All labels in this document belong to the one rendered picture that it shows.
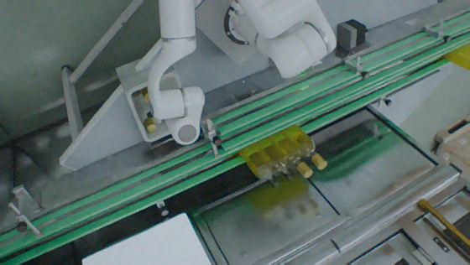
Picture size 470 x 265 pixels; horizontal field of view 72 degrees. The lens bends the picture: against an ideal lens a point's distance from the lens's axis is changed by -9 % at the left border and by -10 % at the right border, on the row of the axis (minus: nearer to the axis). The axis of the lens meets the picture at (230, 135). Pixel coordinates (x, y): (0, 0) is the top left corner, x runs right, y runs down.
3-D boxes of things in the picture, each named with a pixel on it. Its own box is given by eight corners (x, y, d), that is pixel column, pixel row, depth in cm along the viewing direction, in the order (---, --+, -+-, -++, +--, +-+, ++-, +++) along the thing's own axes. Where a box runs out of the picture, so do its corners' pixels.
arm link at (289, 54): (246, 37, 91) (274, 62, 80) (287, 10, 91) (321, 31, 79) (260, 63, 98) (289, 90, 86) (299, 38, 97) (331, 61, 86)
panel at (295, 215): (80, 262, 119) (100, 354, 95) (77, 257, 117) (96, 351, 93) (298, 159, 140) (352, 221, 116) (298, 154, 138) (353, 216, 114)
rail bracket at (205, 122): (204, 144, 126) (219, 167, 117) (195, 108, 114) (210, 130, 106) (212, 141, 126) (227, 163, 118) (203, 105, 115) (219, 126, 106)
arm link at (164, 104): (190, 32, 90) (194, 107, 99) (140, 37, 86) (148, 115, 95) (200, 36, 83) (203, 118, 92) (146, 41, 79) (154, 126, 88)
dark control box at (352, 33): (336, 40, 143) (350, 49, 137) (337, 23, 138) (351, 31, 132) (352, 34, 145) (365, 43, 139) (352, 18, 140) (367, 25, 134)
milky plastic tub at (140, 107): (139, 130, 126) (146, 144, 120) (118, 79, 110) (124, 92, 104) (184, 111, 130) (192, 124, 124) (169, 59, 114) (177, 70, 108)
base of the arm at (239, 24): (212, 21, 102) (232, 39, 90) (239, -13, 98) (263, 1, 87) (248, 47, 111) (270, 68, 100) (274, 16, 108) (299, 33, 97)
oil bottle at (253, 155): (232, 145, 133) (261, 184, 118) (231, 134, 129) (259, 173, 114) (246, 139, 134) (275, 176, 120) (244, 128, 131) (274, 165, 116)
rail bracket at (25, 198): (30, 200, 118) (33, 251, 102) (3, 169, 106) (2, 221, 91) (43, 194, 119) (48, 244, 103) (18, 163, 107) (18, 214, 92)
